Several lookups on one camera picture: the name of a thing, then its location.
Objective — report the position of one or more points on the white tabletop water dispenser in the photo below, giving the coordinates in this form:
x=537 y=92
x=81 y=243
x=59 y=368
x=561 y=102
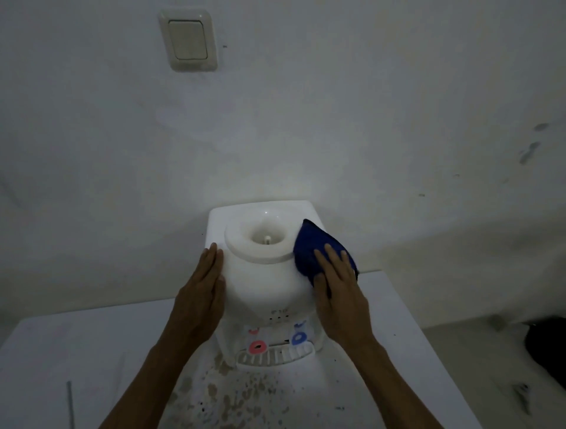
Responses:
x=261 y=287

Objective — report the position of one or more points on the person's right hand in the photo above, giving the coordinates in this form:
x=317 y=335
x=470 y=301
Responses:
x=345 y=305

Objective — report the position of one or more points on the person's left fingers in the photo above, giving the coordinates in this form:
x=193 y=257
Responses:
x=211 y=263

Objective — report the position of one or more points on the person's left hand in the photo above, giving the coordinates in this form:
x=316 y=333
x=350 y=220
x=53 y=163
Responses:
x=199 y=300

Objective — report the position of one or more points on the red dispenser tap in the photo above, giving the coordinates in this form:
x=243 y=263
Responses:
x=257 y=347

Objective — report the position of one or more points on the person's right forearm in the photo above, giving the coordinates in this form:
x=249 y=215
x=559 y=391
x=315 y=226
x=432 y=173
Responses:
x=389 y=389

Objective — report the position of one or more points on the person's right little finger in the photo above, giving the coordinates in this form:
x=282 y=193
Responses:
x=355 y=272

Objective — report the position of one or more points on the blue cleaning cloth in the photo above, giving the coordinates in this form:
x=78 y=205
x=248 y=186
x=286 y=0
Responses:
x=309 y=247

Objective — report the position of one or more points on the black bag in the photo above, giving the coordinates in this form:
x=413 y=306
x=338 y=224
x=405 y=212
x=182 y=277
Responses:
x=548 y=353

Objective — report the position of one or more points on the white slotted drip tray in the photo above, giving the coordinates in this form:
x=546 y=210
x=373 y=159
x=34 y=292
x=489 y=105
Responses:
x=276 y=356

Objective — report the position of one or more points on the white wall light switch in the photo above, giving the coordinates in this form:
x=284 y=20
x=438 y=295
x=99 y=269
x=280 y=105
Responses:
x=189 y=39

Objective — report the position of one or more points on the person's right middle finger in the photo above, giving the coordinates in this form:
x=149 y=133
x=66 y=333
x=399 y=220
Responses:
x=334 y=260

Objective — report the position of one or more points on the blue dispenser tap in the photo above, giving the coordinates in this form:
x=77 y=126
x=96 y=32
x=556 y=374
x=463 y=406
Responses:
x=299 y=338

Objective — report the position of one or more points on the person's left forearm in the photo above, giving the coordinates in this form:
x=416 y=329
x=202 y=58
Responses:
x=146 y=384

